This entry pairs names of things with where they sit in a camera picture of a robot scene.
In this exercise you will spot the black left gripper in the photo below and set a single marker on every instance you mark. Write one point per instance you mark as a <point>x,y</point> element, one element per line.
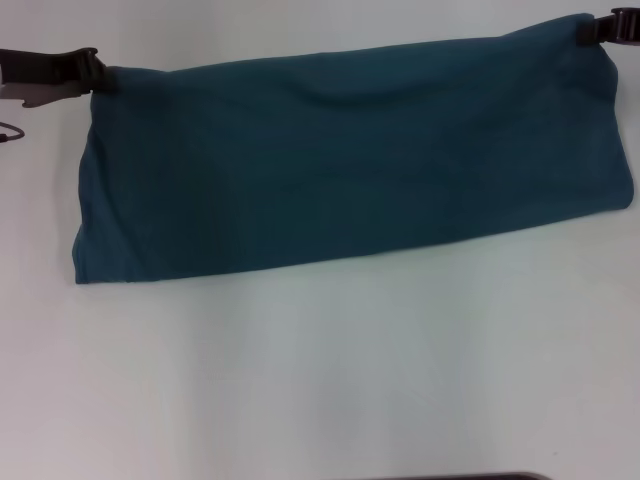
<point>45,75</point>

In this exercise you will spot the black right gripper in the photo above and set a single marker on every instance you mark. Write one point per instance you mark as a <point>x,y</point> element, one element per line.
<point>632,25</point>

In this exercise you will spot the teal t-shirt with FREE print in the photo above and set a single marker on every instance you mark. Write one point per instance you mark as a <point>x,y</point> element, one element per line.
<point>350,160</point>

